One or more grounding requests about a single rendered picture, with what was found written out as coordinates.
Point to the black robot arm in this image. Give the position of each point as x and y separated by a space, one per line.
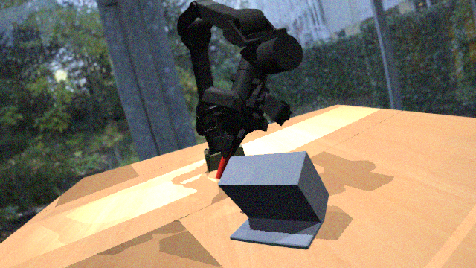
267 51

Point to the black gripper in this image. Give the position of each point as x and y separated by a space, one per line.
237 120

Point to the dark red peg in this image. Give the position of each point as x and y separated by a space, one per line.
222 166

